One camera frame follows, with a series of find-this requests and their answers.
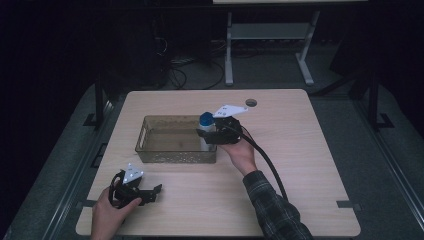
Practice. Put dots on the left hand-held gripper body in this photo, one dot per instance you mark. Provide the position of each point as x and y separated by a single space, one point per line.
133 174

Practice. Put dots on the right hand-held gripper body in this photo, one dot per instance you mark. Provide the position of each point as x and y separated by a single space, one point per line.
228 128

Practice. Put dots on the white bottle with blue cap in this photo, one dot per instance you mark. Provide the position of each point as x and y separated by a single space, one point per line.
206 120

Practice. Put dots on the translucent brown plastic basket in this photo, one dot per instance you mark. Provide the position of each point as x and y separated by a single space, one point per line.
173 141

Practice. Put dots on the person's right hand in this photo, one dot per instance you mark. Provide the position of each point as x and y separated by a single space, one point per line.
241 156

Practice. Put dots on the person's left hand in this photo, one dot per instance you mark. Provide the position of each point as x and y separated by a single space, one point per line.
106 218

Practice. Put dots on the black metal stand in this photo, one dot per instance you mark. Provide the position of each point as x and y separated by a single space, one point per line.
374 103
99 103

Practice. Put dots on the metal frame rail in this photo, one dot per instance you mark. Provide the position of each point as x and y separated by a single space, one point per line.
393 160
71 186

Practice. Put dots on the white metal desk frame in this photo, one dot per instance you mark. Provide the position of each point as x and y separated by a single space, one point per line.
266 31

